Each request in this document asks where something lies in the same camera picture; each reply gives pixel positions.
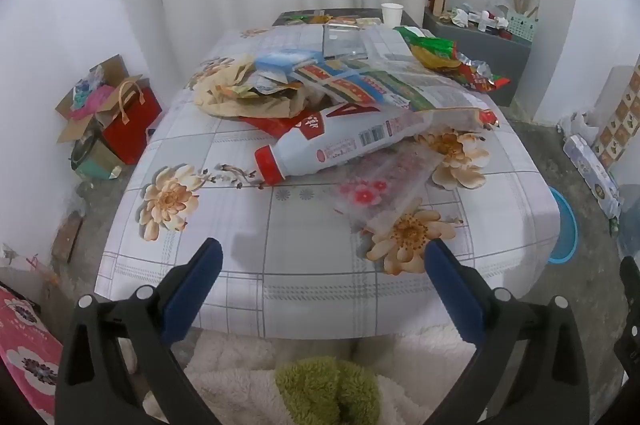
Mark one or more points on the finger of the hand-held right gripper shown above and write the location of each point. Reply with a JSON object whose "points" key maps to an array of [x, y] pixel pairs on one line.
{"points": [[631, 305]]}

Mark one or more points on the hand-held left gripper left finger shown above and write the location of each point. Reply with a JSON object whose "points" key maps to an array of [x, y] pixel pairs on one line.
{"points": [[195, 290]]}

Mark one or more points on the white crumpled rag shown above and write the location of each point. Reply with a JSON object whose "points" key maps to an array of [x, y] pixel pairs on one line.
{"points": [[461, 19]]}

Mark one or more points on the red and silver snack wrapper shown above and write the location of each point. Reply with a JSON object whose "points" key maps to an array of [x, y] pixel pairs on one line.
{"points": [[475, 77]]}

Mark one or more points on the white bottle with red cap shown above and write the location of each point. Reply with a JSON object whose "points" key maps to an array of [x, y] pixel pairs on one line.
{"points": [[320, 145]]}

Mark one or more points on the green patterned box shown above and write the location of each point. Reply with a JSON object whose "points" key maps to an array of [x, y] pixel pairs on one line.
{"points": [[522, 27]]}

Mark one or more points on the tile patterned roll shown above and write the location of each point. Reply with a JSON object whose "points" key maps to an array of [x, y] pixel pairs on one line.
{"points": [[620, 120]]}

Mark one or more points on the small green packet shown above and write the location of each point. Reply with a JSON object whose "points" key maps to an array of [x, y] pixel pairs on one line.
{"points": [[295, 17]]}

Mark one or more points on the brown paper bag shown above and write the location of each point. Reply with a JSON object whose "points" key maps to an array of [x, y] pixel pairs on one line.
{"points": [[260, 107]]}

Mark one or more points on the pink floral cloth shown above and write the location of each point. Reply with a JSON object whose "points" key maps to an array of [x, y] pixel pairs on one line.
{"points": [[30, 355]]}

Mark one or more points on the small yellow packet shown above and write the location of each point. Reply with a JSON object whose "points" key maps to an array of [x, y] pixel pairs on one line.
{"points": [[368, 22]]}

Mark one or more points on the green snack bag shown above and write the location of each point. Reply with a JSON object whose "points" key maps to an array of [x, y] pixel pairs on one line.
{"points": [[425, 47]]}

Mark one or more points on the cardboard box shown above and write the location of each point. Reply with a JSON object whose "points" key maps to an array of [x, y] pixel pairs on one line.
{"points": [[107, 72]]}

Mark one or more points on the clear floral plastic bag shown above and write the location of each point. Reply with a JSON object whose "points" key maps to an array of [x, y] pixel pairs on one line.
{"points": [[380, 190]]}

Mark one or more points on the white plastic bag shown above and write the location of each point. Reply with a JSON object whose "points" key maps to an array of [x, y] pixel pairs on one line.
{"points": [[577, 125]]}

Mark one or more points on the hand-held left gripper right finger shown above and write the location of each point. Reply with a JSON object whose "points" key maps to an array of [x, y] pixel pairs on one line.
{"points": [[452, 290]]}

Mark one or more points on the white fluffy clothing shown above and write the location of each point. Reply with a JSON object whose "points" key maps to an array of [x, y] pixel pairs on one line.
{"points": [[240, 370]]}

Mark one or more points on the clear printed plastic bag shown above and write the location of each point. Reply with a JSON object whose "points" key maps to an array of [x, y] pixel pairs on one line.
{"points": [[400, 85]]}

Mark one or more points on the small orange packet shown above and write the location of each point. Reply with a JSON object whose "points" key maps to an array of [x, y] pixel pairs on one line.
{"points": [[340, 21]]}

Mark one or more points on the blue plastic basket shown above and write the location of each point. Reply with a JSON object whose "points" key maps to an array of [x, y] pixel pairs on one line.
{"points": [[567, 230]]}

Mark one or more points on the brown wooden board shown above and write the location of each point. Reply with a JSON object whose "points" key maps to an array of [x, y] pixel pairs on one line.
{"points": [[67, 237]]}

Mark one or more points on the red gift bag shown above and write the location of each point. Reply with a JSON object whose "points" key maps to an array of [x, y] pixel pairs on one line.
{"points": [[135, 125]]}

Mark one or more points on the light blue packet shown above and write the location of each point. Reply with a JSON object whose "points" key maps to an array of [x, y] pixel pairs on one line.
{"points": [[285, 60]]}

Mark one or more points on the green fluffy cloth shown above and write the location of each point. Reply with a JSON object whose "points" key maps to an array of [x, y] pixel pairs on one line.
{"points": [[320, 390]]}

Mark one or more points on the grey cabinet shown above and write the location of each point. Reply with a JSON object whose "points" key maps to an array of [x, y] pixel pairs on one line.
{"points": [[475, 65]]}

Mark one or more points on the white paper cup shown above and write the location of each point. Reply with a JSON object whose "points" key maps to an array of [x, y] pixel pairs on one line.
{"points": [[392, 15]]}

